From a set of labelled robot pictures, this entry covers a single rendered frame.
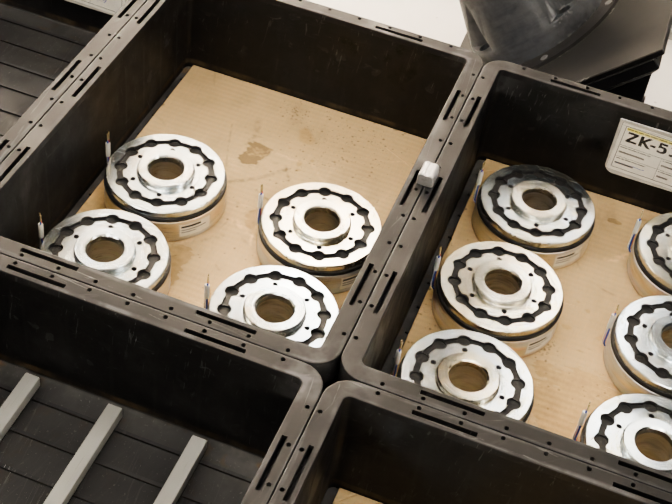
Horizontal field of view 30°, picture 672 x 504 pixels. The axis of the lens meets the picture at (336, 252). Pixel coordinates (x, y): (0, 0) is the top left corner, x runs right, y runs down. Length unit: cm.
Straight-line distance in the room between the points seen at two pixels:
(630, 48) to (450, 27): 41
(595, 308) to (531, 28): 34
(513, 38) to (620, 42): 12
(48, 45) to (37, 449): 48
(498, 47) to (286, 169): 29
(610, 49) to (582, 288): 26
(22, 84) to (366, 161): 33
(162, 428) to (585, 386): 33
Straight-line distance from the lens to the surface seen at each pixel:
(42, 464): 92
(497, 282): 104
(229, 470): 91
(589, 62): 123
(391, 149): 117
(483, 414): 84
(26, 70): 124
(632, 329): 102
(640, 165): 115
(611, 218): 116
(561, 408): 99
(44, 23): 130
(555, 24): 129
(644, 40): 121
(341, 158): 115
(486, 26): 131
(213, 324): 86
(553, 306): 102
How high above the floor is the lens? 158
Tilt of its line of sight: 45 degrees down
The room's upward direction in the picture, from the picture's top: 9 degrees clockwise
